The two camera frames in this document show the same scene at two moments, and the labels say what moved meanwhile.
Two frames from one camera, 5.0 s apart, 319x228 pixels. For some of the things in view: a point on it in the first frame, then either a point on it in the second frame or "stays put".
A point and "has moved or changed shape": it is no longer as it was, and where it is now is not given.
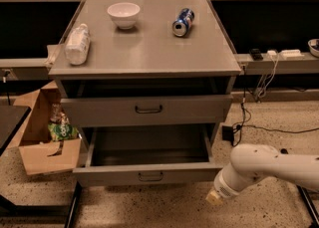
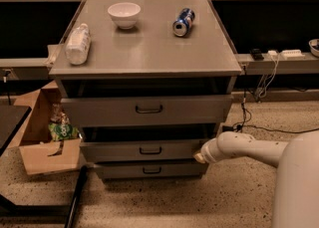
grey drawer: x=149 y=156 has moved or changed shape
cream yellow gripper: x=224 y=188 -> x=208 y=152
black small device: x=256 y=54 stays put
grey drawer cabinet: x=150 y=82 stays put
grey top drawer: x=171 y=111 stays put
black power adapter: x=227 y=132 stays put
